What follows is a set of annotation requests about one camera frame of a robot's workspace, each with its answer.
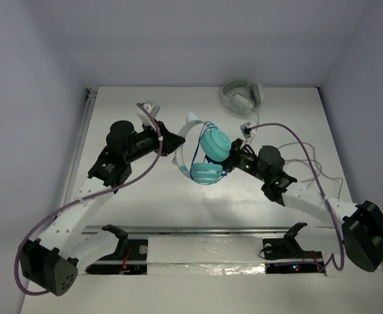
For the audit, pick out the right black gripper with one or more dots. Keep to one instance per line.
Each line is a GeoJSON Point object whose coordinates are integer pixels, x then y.
{"type": "Point", "coordinates": [235, 151]}

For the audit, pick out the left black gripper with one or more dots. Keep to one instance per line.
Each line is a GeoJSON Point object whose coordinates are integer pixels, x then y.
{"type": "Point", "coordinates": [161, 138]}

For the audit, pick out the teal cat-ear headphones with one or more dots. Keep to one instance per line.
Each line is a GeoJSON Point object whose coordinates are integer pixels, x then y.
{"type": "Point", "coordinates": [213, 147]}

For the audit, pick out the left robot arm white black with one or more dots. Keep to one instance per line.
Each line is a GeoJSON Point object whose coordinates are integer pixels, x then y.
{"type": "Point", "coordinates": [51, 256]}

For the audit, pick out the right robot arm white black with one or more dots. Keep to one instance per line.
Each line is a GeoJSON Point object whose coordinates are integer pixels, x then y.
{"type": "Point", "coordinates": [348, 230]}

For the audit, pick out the grey white headphones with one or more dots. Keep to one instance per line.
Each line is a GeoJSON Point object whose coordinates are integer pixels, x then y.
{"type": "Point", "coordinates": [242, 96]}

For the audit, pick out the white foam cover panel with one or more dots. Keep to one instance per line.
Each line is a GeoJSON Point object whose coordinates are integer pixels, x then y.
{"type": "Point", "coordinates": [205, 255]}

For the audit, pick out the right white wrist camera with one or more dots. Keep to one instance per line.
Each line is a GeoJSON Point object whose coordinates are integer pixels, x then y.
{"type": "Point", "coordinates": [248, 133]}

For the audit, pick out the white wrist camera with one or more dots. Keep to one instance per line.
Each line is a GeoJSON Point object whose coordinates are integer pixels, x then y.
{"type": "Point", "coordinates": [147, 112]}
{"type": "Point", "coordinates": [248, 133]}

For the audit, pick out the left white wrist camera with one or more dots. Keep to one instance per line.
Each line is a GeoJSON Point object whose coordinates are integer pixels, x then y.
{"type": "Point", "coordinates": [147, 112]}

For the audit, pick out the aluminium mounting rail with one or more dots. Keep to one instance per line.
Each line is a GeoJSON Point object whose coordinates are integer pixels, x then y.
{"type": "Point", "coordinates": [200, 231]}

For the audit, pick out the left aluminium side rail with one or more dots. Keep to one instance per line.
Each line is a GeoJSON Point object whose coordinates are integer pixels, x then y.
{"type": "Point", "coordinates": [91, 95]}

